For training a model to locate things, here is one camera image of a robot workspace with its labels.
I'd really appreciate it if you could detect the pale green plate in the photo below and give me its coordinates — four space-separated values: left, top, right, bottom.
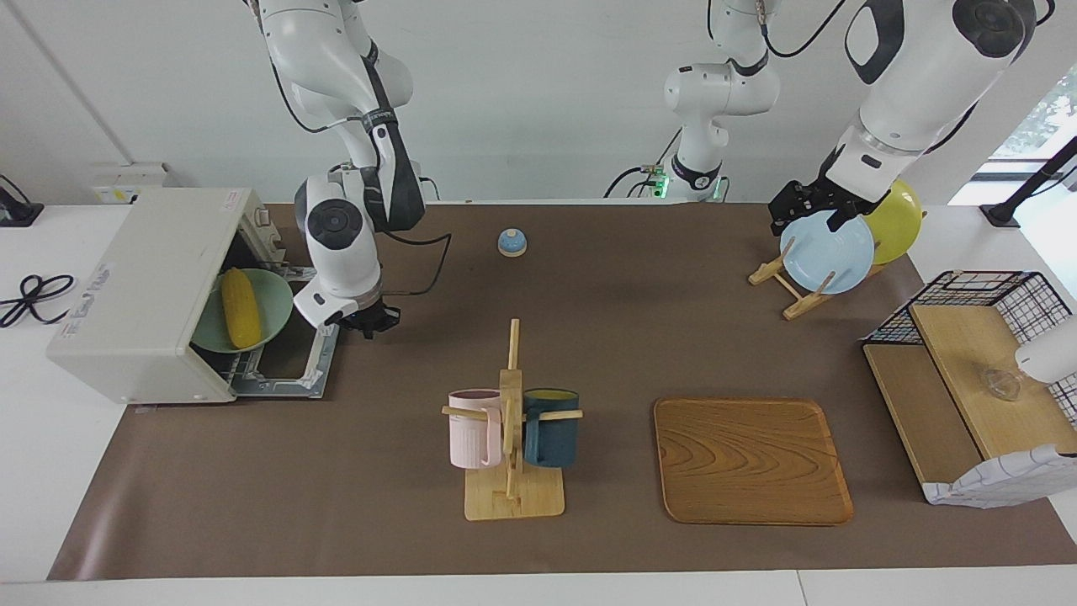
191 268 294 354

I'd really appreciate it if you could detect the oven door with glass window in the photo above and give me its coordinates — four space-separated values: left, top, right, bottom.
231 263 342 399

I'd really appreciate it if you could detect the yellow corn cob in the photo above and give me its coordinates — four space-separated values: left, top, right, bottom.
220 268 263 349

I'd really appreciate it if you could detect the beige toaster oven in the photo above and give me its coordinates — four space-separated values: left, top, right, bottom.
46 187 291 405

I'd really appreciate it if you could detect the light blue plate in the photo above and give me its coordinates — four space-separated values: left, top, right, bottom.
780 208 876 295

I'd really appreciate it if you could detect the yellow plate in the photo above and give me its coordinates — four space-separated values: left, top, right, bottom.
862 179 924 266

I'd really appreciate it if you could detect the wooden plate rack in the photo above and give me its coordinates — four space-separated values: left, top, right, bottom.
749 236 893 321

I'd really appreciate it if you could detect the pink mug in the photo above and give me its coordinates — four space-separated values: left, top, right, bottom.
448 388 504 470

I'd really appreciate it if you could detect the brown table mat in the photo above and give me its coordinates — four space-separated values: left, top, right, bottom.
48 202 1077 582

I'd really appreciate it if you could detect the black clamp stand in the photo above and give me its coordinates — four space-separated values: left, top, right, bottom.
980 135 1077 228

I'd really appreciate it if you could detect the wooden two-tier shelf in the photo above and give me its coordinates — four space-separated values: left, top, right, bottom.
862 303 1077 506

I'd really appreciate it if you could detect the dark blue mug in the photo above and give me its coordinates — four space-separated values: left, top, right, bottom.
522 388 581 469

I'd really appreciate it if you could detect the wooden mug tree stand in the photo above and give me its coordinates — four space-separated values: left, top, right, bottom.
442 317 584 521

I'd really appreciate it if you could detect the clear glass cup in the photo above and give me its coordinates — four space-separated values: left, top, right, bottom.
980 366 1023 402

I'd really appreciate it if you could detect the brown wooden tray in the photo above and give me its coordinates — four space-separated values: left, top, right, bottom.
654 396 854 527

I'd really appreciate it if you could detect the white rounded object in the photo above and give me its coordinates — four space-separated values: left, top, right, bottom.
1014 316 1077 385

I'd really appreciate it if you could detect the white checked cloth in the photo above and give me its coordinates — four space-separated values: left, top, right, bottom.
923 444 1077 509

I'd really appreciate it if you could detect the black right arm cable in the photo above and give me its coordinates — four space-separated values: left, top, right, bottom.
269 50 455 297

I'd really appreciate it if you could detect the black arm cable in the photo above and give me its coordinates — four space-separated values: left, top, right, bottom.
269 50 455 297
753 0 855 61

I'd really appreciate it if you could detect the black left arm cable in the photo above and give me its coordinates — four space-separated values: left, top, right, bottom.
753 0 855 61

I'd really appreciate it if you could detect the black left base cable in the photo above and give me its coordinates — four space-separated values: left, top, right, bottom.
606 166 670 199

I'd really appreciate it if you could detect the black wire basket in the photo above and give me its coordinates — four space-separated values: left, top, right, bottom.
864 269 1077 422

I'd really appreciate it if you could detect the white wall socket box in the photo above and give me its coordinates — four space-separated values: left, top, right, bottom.
91 162 182 205

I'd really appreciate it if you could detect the black looped cable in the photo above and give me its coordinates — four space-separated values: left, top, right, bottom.
0 274 77 329

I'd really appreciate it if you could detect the black desk mount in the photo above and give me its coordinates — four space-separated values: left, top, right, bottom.
0 175 45 228

